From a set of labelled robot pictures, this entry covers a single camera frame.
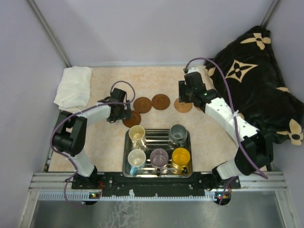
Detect white folded cloth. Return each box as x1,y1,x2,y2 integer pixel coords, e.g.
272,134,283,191
54,66,93,112

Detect grey mug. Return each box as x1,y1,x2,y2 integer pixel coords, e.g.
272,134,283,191
169,124,188,147

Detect purple mug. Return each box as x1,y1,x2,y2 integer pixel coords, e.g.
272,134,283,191
150,148,169,176

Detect reddish brown wooden coaster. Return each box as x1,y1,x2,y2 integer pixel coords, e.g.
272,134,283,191
152,94,171,110

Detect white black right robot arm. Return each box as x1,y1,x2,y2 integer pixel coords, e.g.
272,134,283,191
179,67,273,188

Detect light woven round coaster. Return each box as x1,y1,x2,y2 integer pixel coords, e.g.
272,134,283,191
174,98,193,113

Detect dark brown wooden coaster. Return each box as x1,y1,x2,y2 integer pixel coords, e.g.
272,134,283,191
123,110,142,128

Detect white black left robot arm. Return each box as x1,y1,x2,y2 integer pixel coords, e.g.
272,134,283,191
50,88,132,189

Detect white mug blue handle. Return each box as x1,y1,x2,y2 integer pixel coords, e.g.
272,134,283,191
128,149,146,175

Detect cream cartoon mug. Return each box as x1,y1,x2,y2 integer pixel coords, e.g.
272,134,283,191
128,125,147,151

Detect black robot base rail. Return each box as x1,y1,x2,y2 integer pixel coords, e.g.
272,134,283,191
71,172,228,200

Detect yellow mug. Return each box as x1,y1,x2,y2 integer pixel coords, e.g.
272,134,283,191
171,148,191,174

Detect black floral blanket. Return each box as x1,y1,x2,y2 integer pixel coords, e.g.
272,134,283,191
205,26,304,146

